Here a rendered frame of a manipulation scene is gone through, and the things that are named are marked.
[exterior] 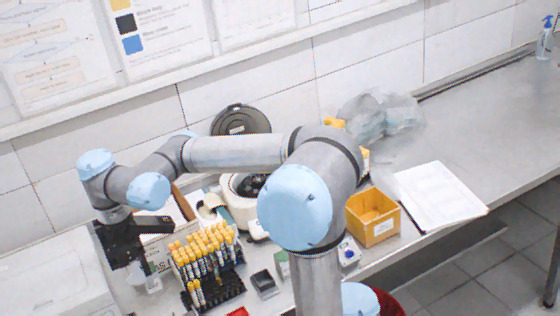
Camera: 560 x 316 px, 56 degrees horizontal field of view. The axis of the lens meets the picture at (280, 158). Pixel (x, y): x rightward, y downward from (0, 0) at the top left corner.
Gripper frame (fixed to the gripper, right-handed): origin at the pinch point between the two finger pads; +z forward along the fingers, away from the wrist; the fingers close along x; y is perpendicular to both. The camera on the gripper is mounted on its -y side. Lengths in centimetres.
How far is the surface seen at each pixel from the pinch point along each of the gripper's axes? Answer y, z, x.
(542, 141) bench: -143, 25, -8
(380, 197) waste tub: -73, 17, -9
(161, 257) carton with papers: -5.5, 18.0, -25.1
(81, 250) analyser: 12.5, -5.4, -12.2
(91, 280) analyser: 12.2, -5.3, -0.4
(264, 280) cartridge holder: -28.9, 23.3, -4.2
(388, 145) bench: -99, 25, -40
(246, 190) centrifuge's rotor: -38, 14, -35
